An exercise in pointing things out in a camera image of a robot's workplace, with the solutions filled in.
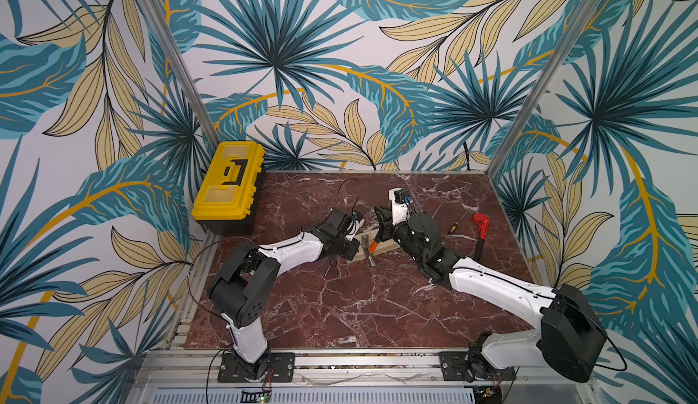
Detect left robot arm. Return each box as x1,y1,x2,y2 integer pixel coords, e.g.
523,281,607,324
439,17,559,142
207,209,365,380

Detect yellow black screwdriver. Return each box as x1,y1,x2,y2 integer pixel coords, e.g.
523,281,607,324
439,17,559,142
448,222,460,235

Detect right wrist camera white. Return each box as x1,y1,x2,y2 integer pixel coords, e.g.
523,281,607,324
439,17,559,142
388,188,412,226

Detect left aluminium corner post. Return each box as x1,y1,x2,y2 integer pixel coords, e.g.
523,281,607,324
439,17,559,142
136,0,220,148

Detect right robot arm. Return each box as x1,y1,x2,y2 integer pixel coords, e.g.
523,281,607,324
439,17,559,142
374,205,608,383

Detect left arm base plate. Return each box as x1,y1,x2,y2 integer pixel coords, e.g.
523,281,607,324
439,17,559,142
217,351,296,383

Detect yellow black toolbox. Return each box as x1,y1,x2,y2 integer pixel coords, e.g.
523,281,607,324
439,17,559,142
192,141,265,236

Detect aluminium front rail frame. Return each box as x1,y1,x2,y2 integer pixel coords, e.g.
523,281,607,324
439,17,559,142
127,349,603,403

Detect wooden block with nails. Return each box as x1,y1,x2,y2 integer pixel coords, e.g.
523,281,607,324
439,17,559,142
348,227,402,263

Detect aluminium corner post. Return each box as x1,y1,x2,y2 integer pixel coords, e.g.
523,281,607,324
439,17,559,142
136,0,220,148
486,0,602,181

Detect right aluminium corner post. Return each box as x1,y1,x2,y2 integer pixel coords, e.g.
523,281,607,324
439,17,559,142
486,0,602,181

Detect claw hammer orange black handle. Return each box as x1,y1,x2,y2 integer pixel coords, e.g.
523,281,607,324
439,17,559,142
361,234,379,268

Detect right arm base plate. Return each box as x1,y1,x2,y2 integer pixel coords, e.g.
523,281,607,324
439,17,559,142
438,351,516,383

